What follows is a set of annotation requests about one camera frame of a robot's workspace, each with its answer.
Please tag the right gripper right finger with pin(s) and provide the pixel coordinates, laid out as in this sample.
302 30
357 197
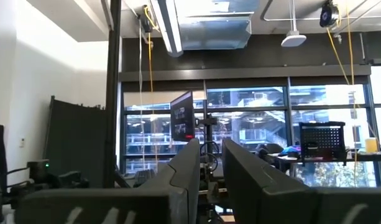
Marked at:
271 202

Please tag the black rig frame post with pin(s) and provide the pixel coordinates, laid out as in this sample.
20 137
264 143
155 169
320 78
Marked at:
112 93

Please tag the black desk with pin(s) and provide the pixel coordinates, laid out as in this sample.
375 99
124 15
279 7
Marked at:
370 157

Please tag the dark grey partition panel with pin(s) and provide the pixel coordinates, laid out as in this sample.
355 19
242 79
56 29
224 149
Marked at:
75 140

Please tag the silver rectangular ceiling duct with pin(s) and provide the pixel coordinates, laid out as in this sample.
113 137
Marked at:
215 31

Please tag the long ceiling light strip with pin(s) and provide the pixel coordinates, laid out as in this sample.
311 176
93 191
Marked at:
170 31

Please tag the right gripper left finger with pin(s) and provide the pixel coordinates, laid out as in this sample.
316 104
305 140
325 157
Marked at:
115 205

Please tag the black keyboard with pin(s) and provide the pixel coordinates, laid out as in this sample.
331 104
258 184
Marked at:
144 177

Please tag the black box with green light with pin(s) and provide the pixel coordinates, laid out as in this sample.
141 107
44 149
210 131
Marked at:
38 169

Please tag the black office chair white arms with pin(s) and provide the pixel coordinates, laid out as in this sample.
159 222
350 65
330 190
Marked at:
268 148

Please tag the yellow container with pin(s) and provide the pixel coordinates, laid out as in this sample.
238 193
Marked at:
371 145

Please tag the black rig monitor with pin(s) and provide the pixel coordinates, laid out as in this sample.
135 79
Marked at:
181 118

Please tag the white wall switch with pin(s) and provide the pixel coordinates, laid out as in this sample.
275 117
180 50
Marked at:
22 142

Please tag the blue fabric bundle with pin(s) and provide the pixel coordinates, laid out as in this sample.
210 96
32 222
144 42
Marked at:
290 151

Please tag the white pendant ceiling device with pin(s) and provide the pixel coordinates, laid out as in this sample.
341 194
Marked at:
293 40

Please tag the black perforated pegboard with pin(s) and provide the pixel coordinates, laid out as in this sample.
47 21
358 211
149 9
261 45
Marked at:
322 140

